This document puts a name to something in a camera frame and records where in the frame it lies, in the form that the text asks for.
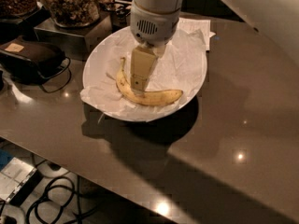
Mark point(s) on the grey box on floor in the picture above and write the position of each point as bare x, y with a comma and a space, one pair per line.
17, 180

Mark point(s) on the white bowl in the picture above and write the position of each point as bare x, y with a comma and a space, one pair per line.
93, 69

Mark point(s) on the small dark tray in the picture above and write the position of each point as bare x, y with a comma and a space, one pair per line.
121, 9

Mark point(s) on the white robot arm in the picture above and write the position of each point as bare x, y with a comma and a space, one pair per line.
277, 19

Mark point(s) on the metal stand block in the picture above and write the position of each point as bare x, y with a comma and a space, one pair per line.
77, 43

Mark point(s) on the white paper sheet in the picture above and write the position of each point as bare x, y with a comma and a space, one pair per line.
191, 26

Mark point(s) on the yellow banana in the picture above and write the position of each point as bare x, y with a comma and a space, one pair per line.
150, 98

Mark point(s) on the black device with label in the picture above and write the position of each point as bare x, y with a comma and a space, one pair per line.
32, 62

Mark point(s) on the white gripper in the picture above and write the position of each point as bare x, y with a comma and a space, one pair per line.
154, 27

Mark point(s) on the glass jar of cereal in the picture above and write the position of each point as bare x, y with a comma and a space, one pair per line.
17, 7

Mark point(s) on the white paper liner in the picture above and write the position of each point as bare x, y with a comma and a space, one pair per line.
183, 62

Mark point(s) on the glass jar of nuts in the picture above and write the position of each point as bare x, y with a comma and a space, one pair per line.
73, 13

